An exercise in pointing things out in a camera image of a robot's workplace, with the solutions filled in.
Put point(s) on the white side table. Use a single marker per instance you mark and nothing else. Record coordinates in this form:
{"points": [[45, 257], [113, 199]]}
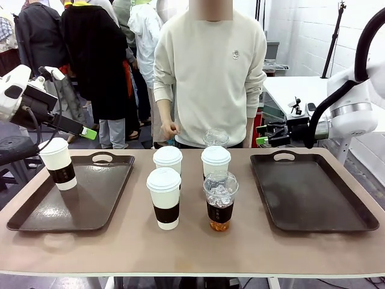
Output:
{"points": [[291, 87]]}

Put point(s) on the white table leg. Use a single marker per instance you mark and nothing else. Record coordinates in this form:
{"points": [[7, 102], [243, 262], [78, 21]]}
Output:
{"points": [[345, 150]]}

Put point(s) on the bystander in dark jacket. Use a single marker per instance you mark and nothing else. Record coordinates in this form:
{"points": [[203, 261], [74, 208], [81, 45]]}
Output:
{"points": [[40, 39]]}

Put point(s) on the small black oval device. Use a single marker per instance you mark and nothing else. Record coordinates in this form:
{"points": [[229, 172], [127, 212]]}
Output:
{"points": [[311, 106]]}

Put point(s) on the clear dome-lid plastic cup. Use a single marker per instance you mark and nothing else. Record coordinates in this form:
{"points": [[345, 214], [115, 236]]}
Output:
{"points": [[216, 138]]}

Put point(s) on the bystander in black coat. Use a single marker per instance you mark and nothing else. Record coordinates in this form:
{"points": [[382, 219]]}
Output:
{"points": [[96, 60]]}

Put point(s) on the clear iced tea cup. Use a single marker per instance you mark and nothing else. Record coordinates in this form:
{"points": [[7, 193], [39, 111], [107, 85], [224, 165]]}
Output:
{"points": [[220, 207]]}

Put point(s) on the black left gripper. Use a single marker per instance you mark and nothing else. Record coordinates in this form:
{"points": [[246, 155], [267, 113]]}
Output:
{"points": [[36, 103]]}

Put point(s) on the small black white camera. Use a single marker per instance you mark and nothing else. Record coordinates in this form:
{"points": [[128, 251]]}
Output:
{"points": [[296, 106]]}

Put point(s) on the bystander in white jacket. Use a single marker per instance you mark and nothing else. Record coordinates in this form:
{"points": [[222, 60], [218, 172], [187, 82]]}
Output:
{"points": [[145, 39]]}

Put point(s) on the person's left forearm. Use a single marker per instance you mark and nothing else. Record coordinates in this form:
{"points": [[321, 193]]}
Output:
{"points": [[249, 132]]}

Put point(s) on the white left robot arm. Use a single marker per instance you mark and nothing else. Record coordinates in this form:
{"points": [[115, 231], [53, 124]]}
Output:
{"points": [[12, 90]]}

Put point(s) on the black tripod stand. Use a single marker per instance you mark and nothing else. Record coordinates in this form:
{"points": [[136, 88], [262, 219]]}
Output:
{"points": [[332, 45]]}

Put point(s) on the person in cream sweater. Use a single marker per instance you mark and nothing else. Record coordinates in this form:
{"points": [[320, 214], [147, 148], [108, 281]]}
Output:
{"points": [[210, 75]]}

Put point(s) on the black round stool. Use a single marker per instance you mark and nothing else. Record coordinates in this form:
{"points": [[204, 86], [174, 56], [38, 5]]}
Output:
{"points": [[13, 147]]}

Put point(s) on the person's right hand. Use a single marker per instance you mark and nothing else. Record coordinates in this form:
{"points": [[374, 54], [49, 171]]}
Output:
{"points": [[169, 130]]}

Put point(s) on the bystander in grey hoodie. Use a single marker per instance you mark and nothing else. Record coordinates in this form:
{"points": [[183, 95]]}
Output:
{"points": [[124, 21]]}

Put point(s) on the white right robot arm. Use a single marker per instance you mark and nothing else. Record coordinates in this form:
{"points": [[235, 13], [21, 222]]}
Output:
{"points": [[352, 117]]}

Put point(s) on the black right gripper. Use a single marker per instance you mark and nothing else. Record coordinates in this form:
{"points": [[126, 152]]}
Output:
{"points": [[299, 131]]}

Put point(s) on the dark brown serving tray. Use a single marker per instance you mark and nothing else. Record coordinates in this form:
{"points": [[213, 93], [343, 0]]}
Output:
{"points": [[306, 192], [90, 192]]}

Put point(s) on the white paper cup black sleeve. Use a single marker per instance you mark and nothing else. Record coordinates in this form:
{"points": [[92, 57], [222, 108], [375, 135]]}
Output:
{"points": [[168, 158], [215, 161], [165, 198], [57, 162]]}

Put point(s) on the bystander in plaid shirt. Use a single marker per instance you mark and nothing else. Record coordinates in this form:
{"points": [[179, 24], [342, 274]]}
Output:
{"points": [[6, 36]]}

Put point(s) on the person's right forearm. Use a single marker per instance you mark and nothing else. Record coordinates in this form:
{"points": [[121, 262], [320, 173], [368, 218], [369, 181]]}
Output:
{"points": [[165, 111]]}

